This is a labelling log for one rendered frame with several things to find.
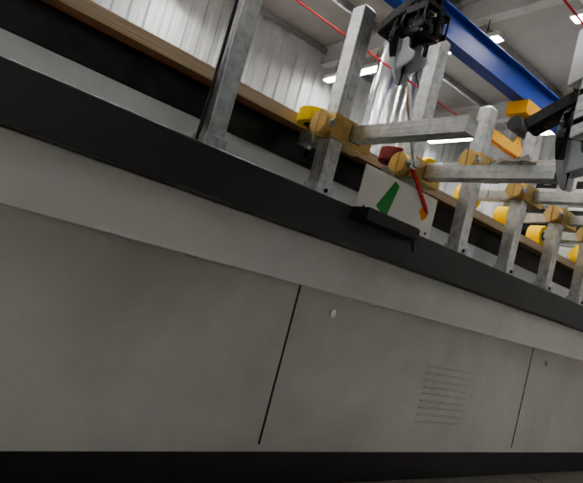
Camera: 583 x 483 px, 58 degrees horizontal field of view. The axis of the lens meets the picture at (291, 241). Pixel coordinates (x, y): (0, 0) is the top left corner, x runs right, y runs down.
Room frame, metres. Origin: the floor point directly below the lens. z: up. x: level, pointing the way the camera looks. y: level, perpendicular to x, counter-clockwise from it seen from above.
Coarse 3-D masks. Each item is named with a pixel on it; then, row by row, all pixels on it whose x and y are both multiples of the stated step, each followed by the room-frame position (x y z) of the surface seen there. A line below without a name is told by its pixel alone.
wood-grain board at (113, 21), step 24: (48, 0) 0.86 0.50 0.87; (72, 0) 0.86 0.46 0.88; (96, 24) 0.91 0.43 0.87; (120, 24) 0.92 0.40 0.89; (144, 48) 0.96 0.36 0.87; (168, 48) 0.98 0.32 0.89; (192, 72) 1.02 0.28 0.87; (240, 96) 1.09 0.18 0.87; (264, 96) 1.12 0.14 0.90; (288, 120) 1.17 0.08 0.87; (432, 192) 1.52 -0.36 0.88; (480, 216) 1.68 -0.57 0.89; (528, 240) 1.89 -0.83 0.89
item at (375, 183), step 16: (368, 176) 1.09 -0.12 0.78; (384, 176) 1.12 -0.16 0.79; (368, 192) 1.10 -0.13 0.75; (384, 192) 1.13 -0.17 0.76; (400, 192) 1.16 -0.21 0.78; (416, 192) 1.19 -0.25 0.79; (400, 208) 1.16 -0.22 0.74; (416, 208) 1.20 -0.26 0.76; (432, 208) 1.23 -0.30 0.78; (416, 224) 1.21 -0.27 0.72
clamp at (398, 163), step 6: (396, 156) 1.18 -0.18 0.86; (402, 156) 1.16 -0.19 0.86; (408, 156) 1.16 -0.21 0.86; (390, 162) 1.19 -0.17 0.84; (396, 162) 1.17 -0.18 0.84; (402, 162) 1.16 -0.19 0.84; (420, 162) 1.18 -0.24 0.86; (426, 162) 1.19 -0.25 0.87; (390, 168) 1.18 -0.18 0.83; (396, 168) 1.17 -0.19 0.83; (402, 168) 1.16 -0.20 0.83; (420, 168) 1.18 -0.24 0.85; (396, 174) 1.19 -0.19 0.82; (402, 174) 1.18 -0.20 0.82; (408, 174) 1.17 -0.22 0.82; (420, 174) 1.19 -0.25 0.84; (420, 180) 1.19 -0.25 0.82; (426, 180) 1.20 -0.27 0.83; (420, 186) 1.24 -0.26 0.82; (426, 186) 1.22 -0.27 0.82; (432, 186) 1.22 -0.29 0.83
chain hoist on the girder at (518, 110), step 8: (512, 104) 5.82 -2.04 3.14; (520, 104) 5.75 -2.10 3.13; (528, 104) 5.68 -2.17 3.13; (512, 112) 5.80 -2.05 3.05; (520, 112) 5.73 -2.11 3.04; (528, 112) 5.70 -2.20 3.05; (512, 120) 5.81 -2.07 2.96; (520, 120) 5.73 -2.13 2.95; (512, 128) 5.79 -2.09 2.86; (520, 128) 5.76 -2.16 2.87; (520, 136) 5.91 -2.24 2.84
